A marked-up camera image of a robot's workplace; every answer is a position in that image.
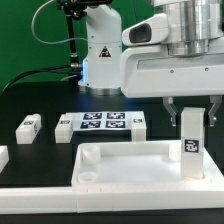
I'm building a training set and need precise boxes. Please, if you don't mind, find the fiducial marker sheet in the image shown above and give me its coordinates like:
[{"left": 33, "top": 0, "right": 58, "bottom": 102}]
[{"left": 72, "top": 111, "right": 131, "bottom": 131}]

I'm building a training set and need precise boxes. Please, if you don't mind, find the grey cable loop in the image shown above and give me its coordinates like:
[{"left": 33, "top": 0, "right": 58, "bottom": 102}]
[{"left": 31, "top": 0, "right": 89, "bottom": 46}]

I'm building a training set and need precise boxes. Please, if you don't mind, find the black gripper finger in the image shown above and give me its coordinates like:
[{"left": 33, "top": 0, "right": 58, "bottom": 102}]
[
  {"left": 208, "top": 95, "right": 222, "bottom": 127},
  {"left": 163, "top": 97, "right": 178, "bottom": 126}
]

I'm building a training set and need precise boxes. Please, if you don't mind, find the white desk top tray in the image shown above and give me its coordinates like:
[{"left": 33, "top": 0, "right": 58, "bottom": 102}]
[{"left": 71, "top": 140, "right": 224, "bottom": 196}]

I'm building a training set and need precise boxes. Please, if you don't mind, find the white block at left edge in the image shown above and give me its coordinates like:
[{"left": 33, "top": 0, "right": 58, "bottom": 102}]
[{"left": 0, "top": 146, "right": 9, "bottom": 173}]

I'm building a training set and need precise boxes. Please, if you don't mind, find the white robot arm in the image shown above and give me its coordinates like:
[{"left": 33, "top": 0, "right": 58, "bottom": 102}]
[{"left": 81, "top": 0, "right": 224, "bottom": 124}]

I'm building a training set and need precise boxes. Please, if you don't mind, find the black cable bundle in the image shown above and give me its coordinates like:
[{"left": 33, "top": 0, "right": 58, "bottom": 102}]
[{"left": 1, "top": 65, "right": 83, "bottom": 93}]

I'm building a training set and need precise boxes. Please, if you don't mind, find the black camera pole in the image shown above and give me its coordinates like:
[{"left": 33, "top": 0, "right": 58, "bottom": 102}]
[{"left": 56, "top": 0, "right": 113, "bottom": 70}]

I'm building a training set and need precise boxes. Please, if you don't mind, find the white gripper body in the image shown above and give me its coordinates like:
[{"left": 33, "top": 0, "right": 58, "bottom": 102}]
[{"left": 120, "top": 13, "right": 224, "bottom": 98}]

